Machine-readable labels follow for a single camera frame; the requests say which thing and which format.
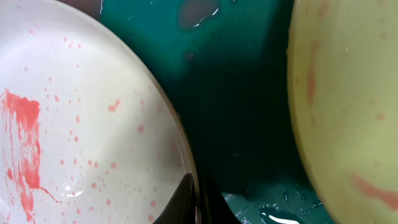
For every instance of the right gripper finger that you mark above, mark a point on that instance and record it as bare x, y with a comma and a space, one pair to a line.
182, 202

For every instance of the white plate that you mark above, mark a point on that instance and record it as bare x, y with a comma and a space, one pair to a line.
87, 133

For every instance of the teal plastic tray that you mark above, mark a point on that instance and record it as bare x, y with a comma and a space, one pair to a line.
223, 65

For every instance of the yellow-green plate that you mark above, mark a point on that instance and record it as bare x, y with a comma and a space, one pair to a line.
342, 86

